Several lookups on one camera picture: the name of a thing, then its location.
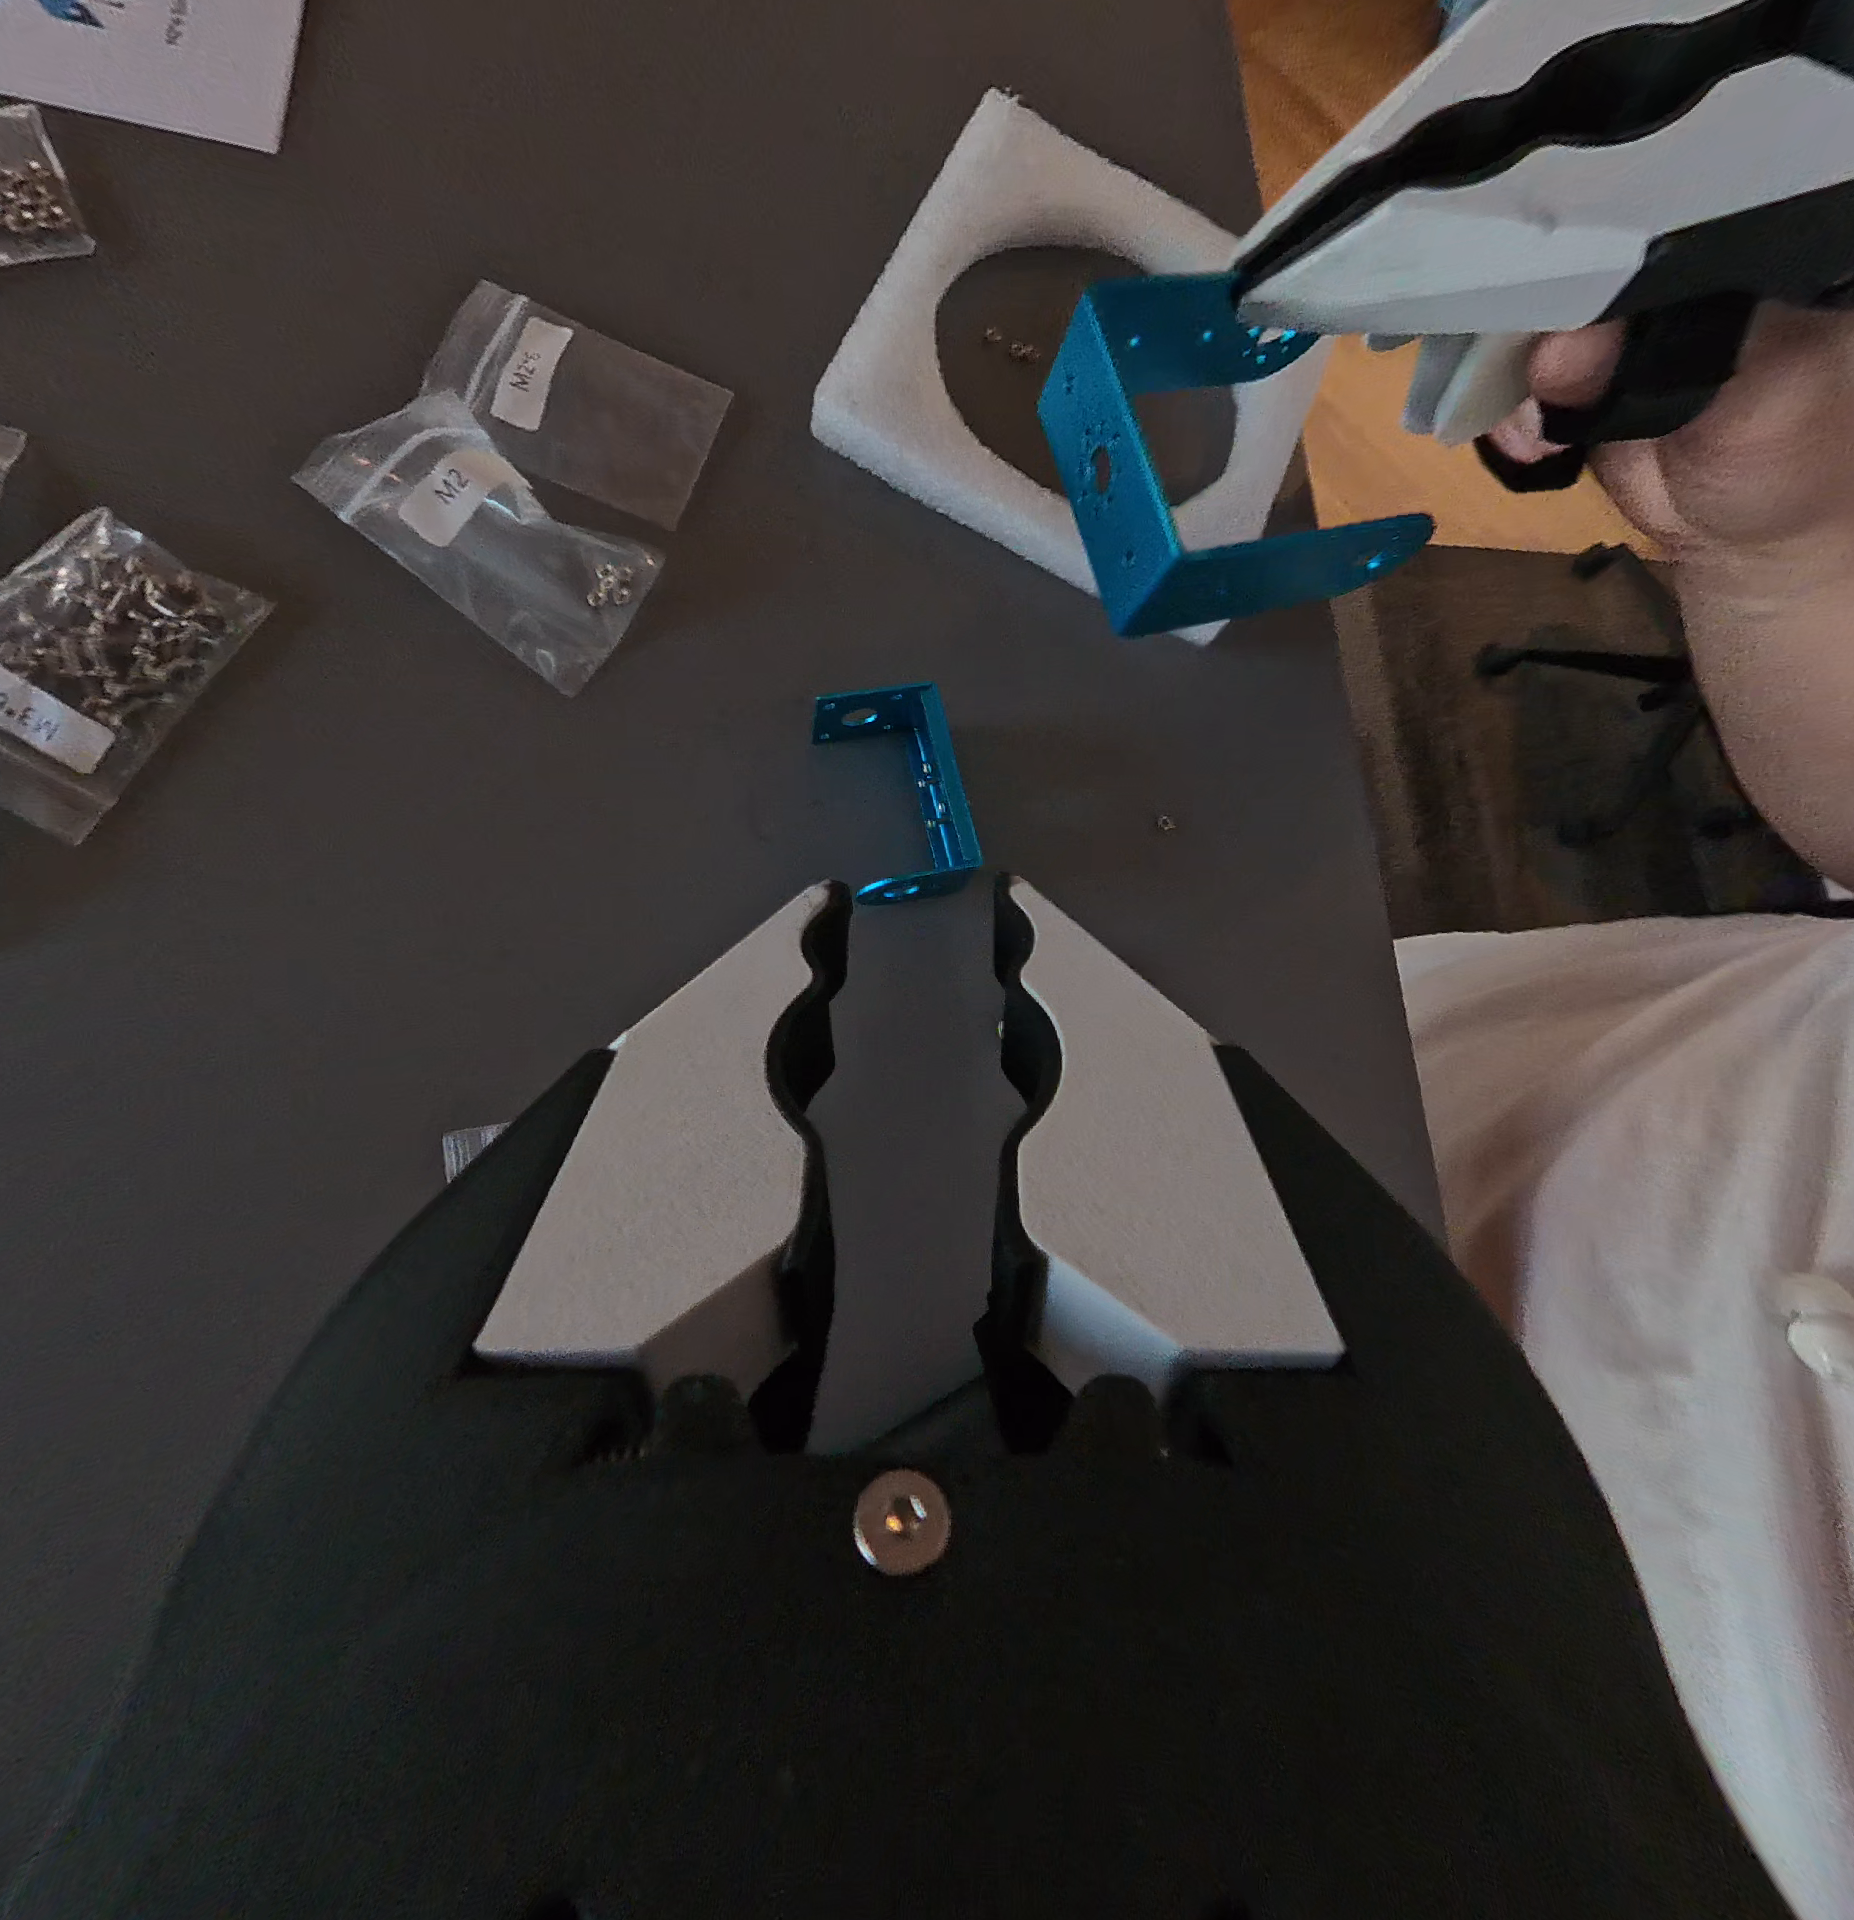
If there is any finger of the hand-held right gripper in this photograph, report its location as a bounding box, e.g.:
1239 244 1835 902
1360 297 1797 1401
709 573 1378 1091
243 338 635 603
1234 0 1854 278
1243 91 1854 339

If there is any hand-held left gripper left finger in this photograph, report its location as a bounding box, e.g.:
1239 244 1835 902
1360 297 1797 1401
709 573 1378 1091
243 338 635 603
475 881 846 1454

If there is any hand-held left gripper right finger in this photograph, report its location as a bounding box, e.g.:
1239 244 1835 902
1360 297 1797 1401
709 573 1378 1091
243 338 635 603
975 873 1348 1454

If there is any large blue U bracket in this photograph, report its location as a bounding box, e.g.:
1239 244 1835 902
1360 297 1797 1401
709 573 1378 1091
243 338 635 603
1036 274 1440 641

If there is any small blue metal bracket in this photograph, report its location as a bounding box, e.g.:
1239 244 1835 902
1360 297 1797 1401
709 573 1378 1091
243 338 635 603
811 681 986 908

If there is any person's right forearm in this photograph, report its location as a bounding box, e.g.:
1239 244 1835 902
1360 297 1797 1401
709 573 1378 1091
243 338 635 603
1668 547 1854 910

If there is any dark desk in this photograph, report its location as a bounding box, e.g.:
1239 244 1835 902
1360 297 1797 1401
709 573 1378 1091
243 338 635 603
0 0 1450 1920

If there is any person's right hand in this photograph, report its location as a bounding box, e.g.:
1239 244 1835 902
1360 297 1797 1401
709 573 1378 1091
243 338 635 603
1486 291 1854 588

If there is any black chair base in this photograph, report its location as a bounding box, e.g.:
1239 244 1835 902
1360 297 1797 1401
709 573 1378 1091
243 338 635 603
1475 543 1790 849

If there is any zip bag with few nuts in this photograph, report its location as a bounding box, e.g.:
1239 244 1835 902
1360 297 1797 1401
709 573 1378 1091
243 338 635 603
292 393 668 697

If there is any nearly empty labelled zip bag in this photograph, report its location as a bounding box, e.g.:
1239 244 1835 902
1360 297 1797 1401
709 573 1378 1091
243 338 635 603
424 278 736 532

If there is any clear zip bag of nuts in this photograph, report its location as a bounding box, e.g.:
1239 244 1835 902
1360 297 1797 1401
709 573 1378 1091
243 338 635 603
0 105 94 274

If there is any instruction manual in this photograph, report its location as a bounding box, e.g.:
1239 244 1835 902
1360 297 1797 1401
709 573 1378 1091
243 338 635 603
0 0 309 156

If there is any white foam frame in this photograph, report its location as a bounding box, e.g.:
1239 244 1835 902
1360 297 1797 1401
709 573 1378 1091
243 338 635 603
811 86 1327 651

